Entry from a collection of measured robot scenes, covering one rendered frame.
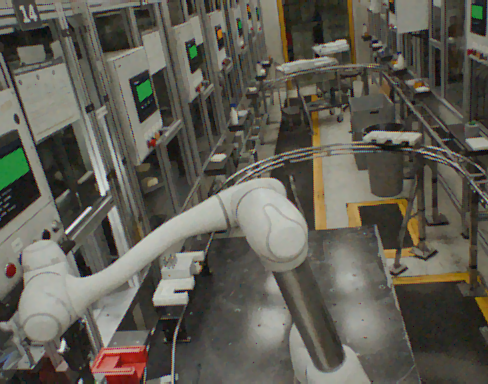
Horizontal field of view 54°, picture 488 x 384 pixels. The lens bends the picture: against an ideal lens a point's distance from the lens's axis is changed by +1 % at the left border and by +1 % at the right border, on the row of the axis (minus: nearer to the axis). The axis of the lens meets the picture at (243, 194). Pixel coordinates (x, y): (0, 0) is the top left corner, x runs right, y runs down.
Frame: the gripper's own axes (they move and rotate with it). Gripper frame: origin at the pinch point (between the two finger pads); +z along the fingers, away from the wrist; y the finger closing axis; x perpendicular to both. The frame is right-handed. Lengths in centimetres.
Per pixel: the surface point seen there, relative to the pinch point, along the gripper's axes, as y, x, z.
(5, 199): -4, -7, -52
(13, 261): -1.6, -9.5, -36.4
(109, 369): -11.9, -0.7, 10.2
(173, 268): -74, 3, 14
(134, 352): -19.4, 4.8, 10.6
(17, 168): -13, -7, -58
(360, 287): -87, 81, 39
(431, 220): -264, 150, 103
